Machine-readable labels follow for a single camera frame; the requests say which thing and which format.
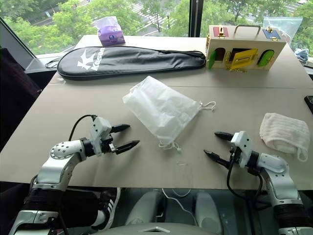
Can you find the white ribbed towel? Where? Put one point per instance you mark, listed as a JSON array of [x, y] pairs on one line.
[[284, 133]]

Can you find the clear zip plastic bag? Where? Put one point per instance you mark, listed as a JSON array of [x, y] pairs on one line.
[[283, 28]]

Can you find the black phone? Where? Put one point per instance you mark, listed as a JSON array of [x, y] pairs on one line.
[[309, 101]]

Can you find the grey robot right leg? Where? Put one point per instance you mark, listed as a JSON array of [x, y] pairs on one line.
[[207, 210]]

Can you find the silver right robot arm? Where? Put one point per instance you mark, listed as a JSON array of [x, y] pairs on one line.
[[276, 181]]

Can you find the purple tissue pack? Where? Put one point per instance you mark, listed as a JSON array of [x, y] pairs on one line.
[[109, 31]]

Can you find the wooden lock box toy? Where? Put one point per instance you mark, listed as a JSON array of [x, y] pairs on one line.
[[243, 50]]

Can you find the person in dark clothes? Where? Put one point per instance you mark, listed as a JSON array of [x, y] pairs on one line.
[[14, 98]]

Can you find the small white thread scrap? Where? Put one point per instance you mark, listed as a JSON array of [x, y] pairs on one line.
[[181, 162]]

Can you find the grey robot left leg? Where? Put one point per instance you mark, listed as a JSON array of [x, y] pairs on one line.
[[144, 208]]

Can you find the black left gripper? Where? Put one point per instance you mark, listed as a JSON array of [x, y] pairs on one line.
[[109, 144]]

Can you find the black window frame post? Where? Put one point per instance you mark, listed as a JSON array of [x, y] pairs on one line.
[[195, 18]]

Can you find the black racket cover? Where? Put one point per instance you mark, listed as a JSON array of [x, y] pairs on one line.
[[127, 61]]

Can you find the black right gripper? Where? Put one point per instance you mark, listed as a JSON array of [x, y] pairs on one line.
[[232, 154]]

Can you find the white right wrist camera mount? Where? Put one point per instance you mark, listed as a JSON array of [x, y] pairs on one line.
[[242, 147]]

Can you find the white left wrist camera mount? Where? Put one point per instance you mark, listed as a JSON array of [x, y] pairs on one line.
[[99, 133]]

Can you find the grey robot leg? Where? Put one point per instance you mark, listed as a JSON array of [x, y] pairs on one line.
[[144, 208], [207, 210]]

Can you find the black and white sneaker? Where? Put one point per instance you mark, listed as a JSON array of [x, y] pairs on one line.
[[107, 208]]

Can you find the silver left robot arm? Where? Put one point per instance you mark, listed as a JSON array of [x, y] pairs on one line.
[[57, 162]]

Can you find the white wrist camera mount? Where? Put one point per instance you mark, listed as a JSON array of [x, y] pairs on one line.
[[242, 147], [99, 133]]

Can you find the blue cloth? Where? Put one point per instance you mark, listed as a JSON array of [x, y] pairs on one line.
[[302, 54]]

